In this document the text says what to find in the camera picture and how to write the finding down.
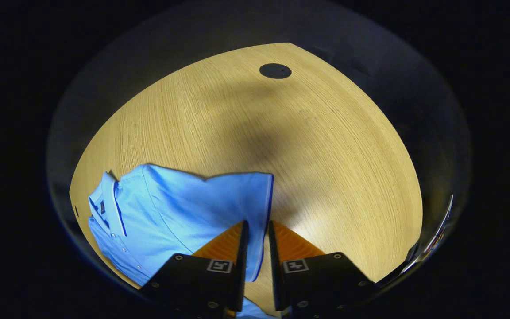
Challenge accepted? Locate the light blue T-shirt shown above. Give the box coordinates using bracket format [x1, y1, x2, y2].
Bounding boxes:
[88, 164, 274, 319]

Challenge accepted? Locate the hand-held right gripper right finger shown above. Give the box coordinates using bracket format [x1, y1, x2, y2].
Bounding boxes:
[268, 220, 377, 313]

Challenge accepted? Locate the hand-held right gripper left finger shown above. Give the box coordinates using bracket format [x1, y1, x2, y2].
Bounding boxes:
[140, 220, 250, 319]

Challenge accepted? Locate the black round grommet cap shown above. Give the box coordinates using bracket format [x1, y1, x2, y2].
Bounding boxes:
[259, 63, 292, 80]

